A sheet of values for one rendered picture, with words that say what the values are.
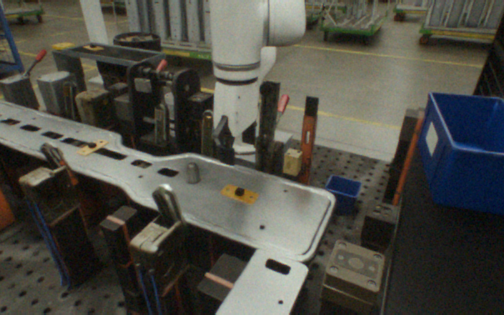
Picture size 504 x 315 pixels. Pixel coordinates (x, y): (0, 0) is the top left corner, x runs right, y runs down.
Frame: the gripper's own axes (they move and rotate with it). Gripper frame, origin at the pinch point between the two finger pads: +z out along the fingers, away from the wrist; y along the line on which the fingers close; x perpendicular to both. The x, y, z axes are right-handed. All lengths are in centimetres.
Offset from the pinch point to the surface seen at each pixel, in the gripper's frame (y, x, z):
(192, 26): -375, -285, 59
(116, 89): -19, -55, 3
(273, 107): -14.3, 1.6, -4.1
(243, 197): 0.8, 1.5, 11.6
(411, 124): -13.8, 30.3, -6.4
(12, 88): -13, -102, 9
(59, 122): -7, -69, 12
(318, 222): 0.9, 18.7, 11.8
